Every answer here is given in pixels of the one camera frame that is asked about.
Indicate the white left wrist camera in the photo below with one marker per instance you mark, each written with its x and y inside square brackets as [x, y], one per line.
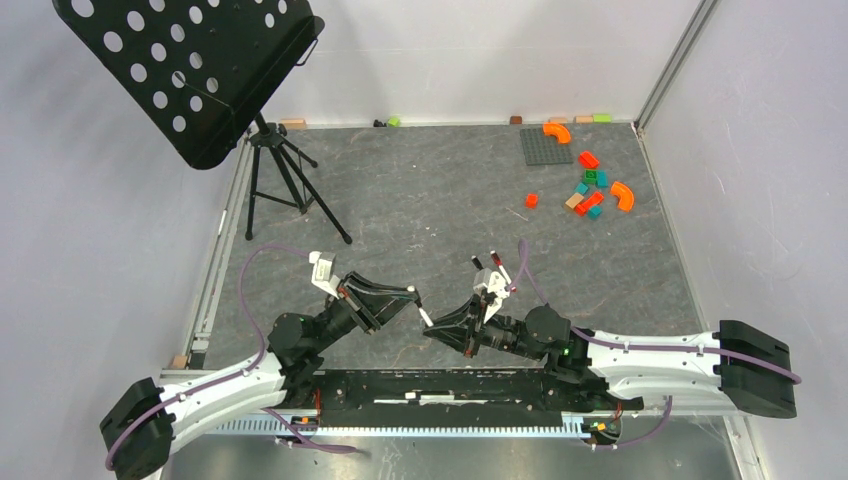
[324, 272]

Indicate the orange curved block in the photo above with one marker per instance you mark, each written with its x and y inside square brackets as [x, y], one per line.
[557, 131]
[624, 196]

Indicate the orange curved block right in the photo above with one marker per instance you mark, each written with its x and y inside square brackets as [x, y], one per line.
[624, 196]

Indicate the teal brick lower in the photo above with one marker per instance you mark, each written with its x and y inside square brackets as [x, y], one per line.
[594, 212]

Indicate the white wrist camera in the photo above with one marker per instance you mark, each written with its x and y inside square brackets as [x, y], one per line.
[492, 289]
[324, 272]

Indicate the red brick upper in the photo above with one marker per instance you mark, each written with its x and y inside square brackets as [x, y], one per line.
[588, 160]

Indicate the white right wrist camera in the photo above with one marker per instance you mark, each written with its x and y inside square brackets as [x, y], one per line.
[492, 289]

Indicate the wooden block at wall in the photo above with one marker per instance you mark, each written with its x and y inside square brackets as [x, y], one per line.
[294, 124]

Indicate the black perforated music stand desk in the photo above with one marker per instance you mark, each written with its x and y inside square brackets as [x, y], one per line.
[200, 70]

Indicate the red long brick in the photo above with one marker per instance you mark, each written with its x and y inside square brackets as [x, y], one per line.
[595, 199]

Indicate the white pen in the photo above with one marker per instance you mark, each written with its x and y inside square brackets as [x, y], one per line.
[425, 317]
[510, 286]

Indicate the green lego brick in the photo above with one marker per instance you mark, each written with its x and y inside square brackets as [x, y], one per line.
[590, 176]

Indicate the lime green block right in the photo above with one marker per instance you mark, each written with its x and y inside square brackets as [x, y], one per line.
[602, 118]

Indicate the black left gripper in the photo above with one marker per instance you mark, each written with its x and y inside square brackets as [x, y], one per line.
[372, 304]

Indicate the small red cube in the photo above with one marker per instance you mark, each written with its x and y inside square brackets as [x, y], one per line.
[531, 201]

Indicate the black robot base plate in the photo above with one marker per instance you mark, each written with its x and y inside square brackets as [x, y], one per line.
[453, 398]

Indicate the teal brick right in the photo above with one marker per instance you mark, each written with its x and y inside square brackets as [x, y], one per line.
[601, 180]

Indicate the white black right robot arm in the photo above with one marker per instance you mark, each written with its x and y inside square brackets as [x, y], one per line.
[737, 364]

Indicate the orange curved block top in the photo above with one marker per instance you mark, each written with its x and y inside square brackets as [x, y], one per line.
[557, 131]

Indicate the grey lego baseplate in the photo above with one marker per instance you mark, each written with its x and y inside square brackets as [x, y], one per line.
[542, 150]

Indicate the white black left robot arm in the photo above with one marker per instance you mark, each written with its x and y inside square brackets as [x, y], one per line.
[151, 422]

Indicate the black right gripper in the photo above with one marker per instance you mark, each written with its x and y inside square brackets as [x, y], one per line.
[460, 327]

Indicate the black tripod stand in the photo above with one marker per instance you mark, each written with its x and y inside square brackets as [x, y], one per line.
[270, 141]

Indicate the tan wooden block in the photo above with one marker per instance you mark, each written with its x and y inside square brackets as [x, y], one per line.
[574, 201]

